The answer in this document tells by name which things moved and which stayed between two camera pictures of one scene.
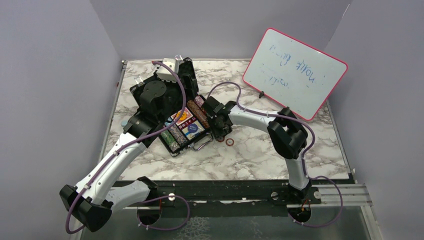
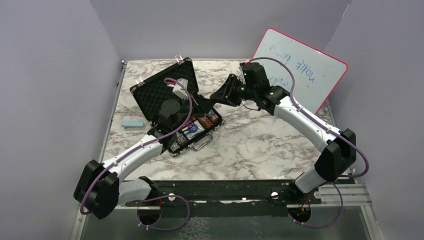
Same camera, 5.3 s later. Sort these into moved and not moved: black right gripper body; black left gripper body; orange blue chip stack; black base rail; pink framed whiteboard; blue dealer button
Moved: black right gripper body; black left gripper body
Not moved: orange blue chip stack; blue dealer button; pink framed whiteboard; black base rail
